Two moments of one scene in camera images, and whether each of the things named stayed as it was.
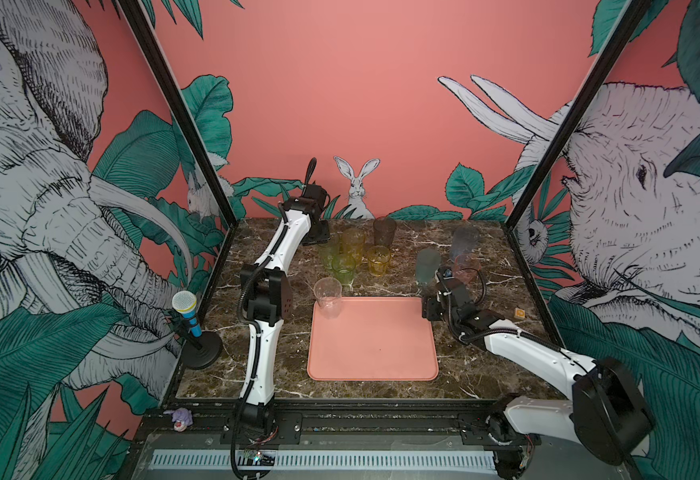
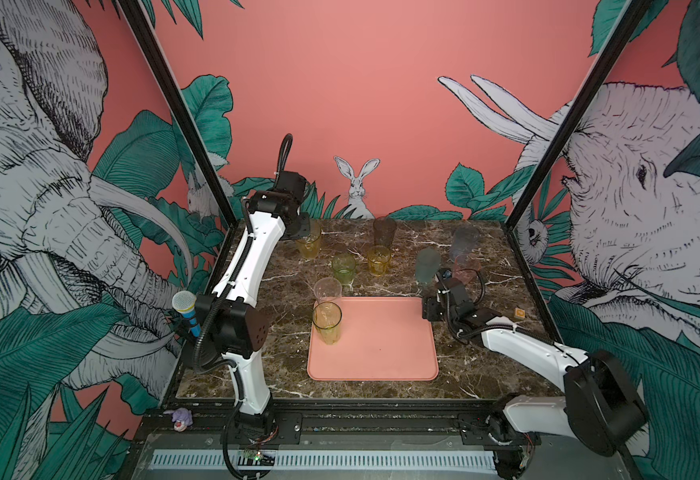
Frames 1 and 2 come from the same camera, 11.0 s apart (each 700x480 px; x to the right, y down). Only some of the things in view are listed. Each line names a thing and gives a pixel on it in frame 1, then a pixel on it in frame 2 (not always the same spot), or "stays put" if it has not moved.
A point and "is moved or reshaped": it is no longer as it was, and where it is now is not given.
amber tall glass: [354, 245] is moved or reshaped
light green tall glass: [328, 256] to [326, 318]
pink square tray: [375, 338] stays put
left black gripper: [323, 235] to [304, 226]
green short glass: [344, 266] stays put
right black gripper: [429, 307] stays put
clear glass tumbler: [328, 292] stays put
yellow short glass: [378, 257] stays put
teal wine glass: [427, 263] stays put
